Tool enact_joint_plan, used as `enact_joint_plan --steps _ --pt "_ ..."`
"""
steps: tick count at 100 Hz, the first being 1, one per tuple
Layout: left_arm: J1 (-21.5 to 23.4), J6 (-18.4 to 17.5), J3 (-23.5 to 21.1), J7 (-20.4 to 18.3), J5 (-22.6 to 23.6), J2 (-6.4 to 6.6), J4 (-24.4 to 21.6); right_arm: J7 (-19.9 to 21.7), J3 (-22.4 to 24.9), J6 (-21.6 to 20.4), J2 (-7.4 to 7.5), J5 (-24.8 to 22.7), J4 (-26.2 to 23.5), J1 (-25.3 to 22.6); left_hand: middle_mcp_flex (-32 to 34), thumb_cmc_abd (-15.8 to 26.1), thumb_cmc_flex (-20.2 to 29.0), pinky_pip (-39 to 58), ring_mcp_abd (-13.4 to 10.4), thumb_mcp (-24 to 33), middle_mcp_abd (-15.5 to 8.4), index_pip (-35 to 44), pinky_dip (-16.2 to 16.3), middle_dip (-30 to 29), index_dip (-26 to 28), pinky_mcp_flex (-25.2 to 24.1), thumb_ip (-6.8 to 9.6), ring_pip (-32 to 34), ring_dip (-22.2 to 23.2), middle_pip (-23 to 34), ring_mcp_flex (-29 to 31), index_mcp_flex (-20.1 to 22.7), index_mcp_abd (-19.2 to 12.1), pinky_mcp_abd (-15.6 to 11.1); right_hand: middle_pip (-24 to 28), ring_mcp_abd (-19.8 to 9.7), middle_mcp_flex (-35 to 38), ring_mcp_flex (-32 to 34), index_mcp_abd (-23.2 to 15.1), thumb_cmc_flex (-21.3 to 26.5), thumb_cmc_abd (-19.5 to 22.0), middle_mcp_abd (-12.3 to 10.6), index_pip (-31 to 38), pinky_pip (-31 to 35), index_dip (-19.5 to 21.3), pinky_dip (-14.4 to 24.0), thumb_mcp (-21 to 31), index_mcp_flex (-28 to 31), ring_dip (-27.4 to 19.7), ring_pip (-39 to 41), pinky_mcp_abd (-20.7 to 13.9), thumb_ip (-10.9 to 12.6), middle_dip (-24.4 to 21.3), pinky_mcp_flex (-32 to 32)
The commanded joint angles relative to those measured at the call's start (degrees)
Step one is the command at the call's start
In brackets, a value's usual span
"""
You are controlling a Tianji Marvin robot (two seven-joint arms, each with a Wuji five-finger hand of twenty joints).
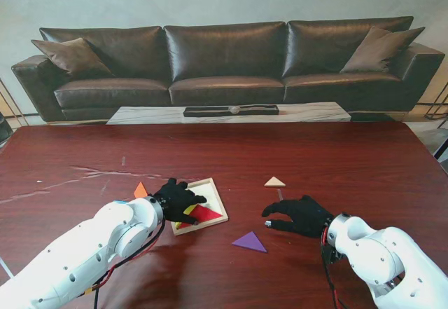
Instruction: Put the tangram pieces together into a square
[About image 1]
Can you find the brown throw pillow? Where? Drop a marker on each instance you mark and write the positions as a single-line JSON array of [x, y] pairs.
[[381, 51], [73, 56]]

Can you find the long black decorative tray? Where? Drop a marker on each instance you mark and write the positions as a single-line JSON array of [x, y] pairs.
[[206, 111]]

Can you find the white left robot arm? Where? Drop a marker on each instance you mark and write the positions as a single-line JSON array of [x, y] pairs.
[[84, 253]]

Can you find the thin metal side table frame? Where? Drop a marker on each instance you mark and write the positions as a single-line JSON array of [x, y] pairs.
[[435, 105], [14, 107]]

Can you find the square wooden puzzle tray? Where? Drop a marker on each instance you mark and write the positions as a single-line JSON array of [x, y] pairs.
[[213, 200]]

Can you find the small natural wood triangle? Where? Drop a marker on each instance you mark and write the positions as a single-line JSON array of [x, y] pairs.
[[274, 183]]

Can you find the small glass ball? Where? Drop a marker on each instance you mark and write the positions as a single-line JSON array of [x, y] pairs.
[[234, 109]]

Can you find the clear tape strip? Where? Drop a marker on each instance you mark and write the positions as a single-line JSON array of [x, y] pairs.
[[280, 194]]

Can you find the large red tangram triangle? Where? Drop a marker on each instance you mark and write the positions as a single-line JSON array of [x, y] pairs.
[[206, 212]]

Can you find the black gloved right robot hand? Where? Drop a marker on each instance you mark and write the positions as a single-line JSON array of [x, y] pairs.
[[301, 218]]

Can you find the purple tangram triangle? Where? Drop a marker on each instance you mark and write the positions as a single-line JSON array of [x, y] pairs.
[[249, 242]]

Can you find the dark brown leather sofa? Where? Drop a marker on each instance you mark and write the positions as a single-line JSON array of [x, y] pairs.
[[224, 60]]

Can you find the large yellow tangram triangle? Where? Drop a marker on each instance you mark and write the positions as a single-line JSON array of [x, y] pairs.
[[189, 210]]

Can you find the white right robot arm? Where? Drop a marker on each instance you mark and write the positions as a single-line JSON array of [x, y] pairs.
[[385, 263]]

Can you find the orange tangram parallelogram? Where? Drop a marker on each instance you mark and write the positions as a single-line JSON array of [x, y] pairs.
[[140, 190]]

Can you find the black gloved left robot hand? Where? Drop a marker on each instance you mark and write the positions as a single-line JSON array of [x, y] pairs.
[[178, 204]]

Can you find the grey marble coffee table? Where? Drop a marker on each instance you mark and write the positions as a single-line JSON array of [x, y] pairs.
[[147, 114]]

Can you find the black chair edge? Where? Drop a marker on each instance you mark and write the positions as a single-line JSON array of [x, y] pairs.
[[3, 130]]

